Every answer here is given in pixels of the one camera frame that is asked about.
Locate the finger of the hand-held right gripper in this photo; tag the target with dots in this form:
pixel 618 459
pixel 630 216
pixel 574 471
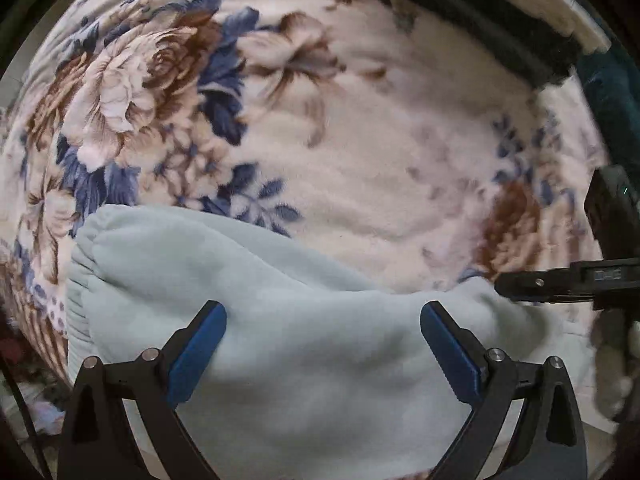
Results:
pixel 540 282

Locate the dark teal cloth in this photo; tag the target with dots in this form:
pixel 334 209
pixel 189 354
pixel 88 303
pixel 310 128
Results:
pixel 610 95

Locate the pale blue pants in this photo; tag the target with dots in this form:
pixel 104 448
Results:
pixel 320 360

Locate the floral printed blanket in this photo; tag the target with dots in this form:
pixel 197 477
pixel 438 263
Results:
pixel 400 160

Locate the person's right hand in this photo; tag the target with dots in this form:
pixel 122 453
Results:
pixel 612 360

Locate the black cloth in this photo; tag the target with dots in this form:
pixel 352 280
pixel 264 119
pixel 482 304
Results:
pixel 480 15

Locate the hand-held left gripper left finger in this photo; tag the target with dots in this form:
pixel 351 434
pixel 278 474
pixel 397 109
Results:
pixel 201 347

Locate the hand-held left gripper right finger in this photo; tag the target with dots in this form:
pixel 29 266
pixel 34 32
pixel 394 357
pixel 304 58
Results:
pixel 449 355

